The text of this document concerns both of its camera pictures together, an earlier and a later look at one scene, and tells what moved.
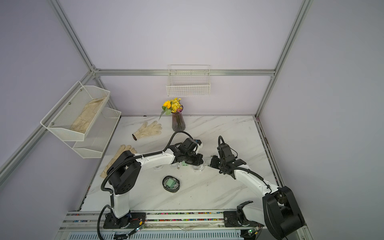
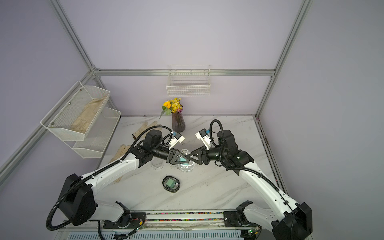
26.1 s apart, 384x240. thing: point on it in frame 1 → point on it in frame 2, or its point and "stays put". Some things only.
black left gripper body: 193,159 → 163,153
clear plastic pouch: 199,167 → 187,167
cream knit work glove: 145,131 stays put
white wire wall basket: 188,80 stays put
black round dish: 171,184 stays put
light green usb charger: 170,183 stays put
